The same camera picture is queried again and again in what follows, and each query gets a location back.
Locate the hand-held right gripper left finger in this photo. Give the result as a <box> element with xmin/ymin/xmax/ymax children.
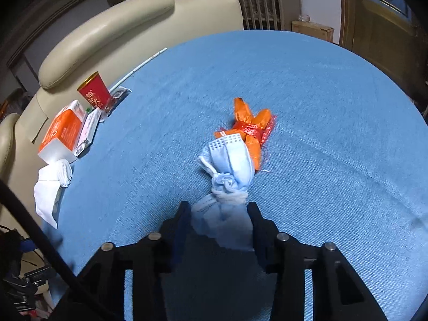
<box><xmin>50</xmin><ymin>201</ymin><xmax>192</xmax><ymax>321</ymax></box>

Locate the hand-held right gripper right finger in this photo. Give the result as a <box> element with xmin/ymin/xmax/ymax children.
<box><xmin>247</xmin><ymin>201</ymin><xmax>388</xmax><ymax>321</ymax></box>

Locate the blue face mask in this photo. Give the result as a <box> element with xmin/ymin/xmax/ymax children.
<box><xmin>192</xmin><ymin>133</ymin><xmax>256</xmax><ymax>251</ymax></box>

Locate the white tissue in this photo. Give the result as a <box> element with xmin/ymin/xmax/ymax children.
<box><xmin>33</xmin><ymin>159</ymin><xmax>73</xmax><ymax>230</ymax></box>

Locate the orange plastic wrapper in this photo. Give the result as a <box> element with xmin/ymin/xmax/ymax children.
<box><xmin>214</xmin><ymin>97</ymin><xmax>278</xmax><ymax>171</ymax></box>

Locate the blue tablecloth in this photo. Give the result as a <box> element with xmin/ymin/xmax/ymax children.
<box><xmin>42</xmin><ymin>30</ymin><xmax>427</xmax><ymax>321</ymax></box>

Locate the pink white small box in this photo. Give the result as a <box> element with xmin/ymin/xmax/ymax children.
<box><xmin>75</xmin><ymin>108</ymin><xmax>102</xmax><ymax>156</ymax></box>

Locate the small dark packet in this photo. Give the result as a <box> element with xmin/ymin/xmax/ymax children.
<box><xmin>105</xmin><ymin>87</ymin><xmax>132</xmax><ymax>114</ymax></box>

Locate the orange tissue pack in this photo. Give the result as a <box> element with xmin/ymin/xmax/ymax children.
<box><xmin>37</xmin><ymin>100</ymin><xmax>88</xmax><ymax>163</ymax></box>

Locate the red paper cup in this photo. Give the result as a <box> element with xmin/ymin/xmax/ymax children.
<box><xmin>77</xmin><ymin>71</ymin><xmax>112</xmax><ymax>111</ymax></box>

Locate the white straw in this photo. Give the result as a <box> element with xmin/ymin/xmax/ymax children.
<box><xmin>110</xmin><ymin>47</ymin><xmax>168</xmax><ymax>92</ymax></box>

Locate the cream leather sofa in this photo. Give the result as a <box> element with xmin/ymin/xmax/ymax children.
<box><xmin>0</xmin><ymin>0</ymin><xmax>244</xmax><ymax>188</ymax></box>

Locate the cardboard box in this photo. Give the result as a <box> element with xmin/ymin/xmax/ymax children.
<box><xmin>292</xmin><ymin>20</ymin><xmax>335</xmax><ymax>43</ymax></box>

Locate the beige radiator cover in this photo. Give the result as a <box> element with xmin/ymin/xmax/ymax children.
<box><xmin>199</xmin><ymin>0</ymin><xmax>303</xmax><ymax>32</ymax></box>

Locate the wooden door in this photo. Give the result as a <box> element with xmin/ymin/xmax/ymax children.
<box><xmin>338</xmin><ymin>0</ymin><xmax>422</xmax><ymax>71</ymax></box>

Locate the black cable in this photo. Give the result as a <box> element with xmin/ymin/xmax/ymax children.
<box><xmin>0</xmin><ymin>179</ymin><xmax>117</xmax><ymax>321</ymax></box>

